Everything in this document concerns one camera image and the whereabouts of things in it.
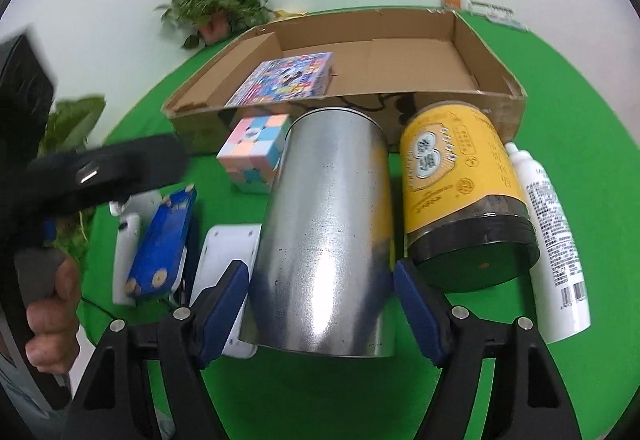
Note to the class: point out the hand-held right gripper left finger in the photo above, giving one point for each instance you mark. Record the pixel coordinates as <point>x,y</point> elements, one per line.
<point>223,315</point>

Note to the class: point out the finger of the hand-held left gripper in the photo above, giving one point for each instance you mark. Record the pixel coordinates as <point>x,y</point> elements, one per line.
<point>130,169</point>

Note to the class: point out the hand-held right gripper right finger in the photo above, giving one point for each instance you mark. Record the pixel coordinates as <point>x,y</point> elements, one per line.
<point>419,315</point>

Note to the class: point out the blue stapler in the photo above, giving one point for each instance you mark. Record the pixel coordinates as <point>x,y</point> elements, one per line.
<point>162,240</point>

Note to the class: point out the pastel puzzle cube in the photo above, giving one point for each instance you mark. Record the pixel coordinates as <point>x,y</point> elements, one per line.
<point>255,152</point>

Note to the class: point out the silver metal can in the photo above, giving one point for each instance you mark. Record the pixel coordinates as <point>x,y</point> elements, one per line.
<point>325,220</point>

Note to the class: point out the yellow jar with black lid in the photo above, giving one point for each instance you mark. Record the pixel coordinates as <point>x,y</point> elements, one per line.
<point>450,180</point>

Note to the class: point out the white spray bottle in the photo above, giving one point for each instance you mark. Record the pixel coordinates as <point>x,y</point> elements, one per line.
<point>555,240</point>

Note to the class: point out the cardboard box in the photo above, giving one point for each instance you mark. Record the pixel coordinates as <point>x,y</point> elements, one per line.
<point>400,64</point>

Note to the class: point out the person's left hand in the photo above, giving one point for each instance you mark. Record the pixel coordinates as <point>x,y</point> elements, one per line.
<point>52,320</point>

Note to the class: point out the large-leaf green plant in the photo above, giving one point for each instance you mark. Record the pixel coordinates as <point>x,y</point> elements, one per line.
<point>75,119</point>

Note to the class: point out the white rounded rectangular device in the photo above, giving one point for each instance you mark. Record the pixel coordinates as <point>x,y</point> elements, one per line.
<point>225,245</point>

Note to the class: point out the white flat gadget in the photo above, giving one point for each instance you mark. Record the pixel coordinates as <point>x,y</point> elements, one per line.
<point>125,260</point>

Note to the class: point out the colourful printed flat box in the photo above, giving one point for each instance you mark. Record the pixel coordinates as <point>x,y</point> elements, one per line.
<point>285,77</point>

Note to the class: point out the person's grey clothing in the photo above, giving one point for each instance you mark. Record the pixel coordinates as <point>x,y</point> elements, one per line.
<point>20,395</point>

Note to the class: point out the yellow packet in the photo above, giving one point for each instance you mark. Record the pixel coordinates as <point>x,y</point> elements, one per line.
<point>289,13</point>

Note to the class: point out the white label box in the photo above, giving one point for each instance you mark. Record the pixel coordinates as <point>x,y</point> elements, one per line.
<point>495,12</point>

